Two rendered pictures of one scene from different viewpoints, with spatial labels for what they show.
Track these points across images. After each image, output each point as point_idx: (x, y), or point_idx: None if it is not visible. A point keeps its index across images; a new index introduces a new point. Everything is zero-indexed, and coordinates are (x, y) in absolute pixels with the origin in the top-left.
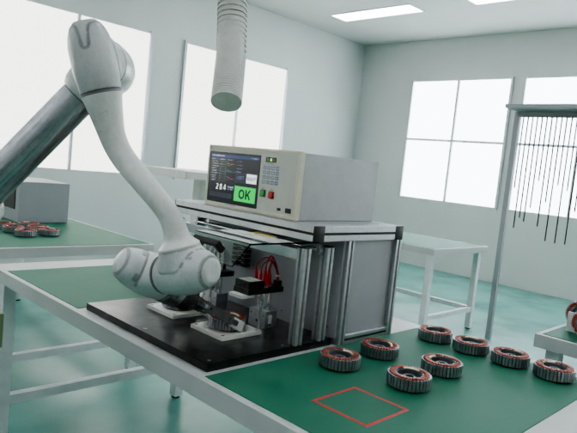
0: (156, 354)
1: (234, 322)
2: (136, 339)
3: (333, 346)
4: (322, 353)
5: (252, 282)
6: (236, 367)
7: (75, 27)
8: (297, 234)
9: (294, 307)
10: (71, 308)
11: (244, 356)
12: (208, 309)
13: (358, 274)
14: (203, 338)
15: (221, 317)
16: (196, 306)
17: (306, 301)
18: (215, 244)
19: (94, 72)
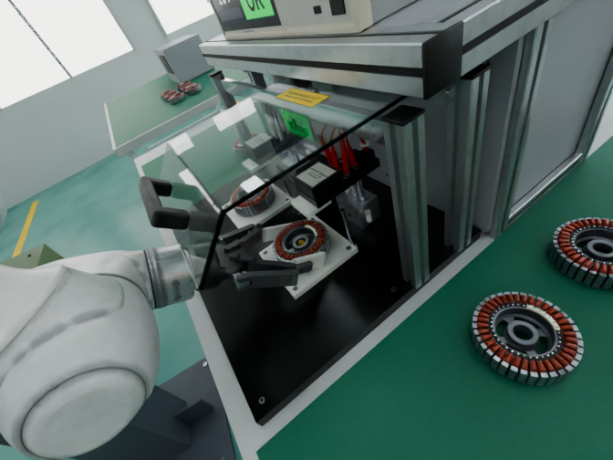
0: (206, 351)
1: (306, 269)
2: (195, 301)
3: (487, 243)
4: (481, 337)
5: (316, 186)
6: (315, 387)
7: None
8: (375, 80)
9: (404, 235)
10: (160, 228)
11: (325, 364)
12: (245, 287)
13: (545, 96)
14: (270, 293)
15: (275, 284)
16: (228, 279)
17: (426, 169)
18: (151, 225)
19: None
